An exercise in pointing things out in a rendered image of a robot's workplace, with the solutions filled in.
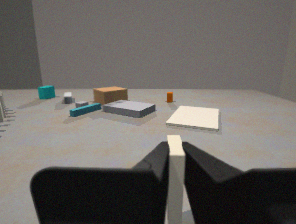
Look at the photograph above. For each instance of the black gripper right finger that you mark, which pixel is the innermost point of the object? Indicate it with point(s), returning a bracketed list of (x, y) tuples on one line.
[(221, 194)]

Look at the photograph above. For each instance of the tan square block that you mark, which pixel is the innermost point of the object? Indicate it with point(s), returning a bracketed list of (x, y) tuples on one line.
[(109, 94)]

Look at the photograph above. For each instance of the small orange block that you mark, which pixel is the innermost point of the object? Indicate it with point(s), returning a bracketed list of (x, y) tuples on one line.
[(169, 96)]

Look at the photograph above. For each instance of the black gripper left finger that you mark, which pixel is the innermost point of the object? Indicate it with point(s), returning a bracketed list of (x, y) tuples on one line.
[(105, 195)]

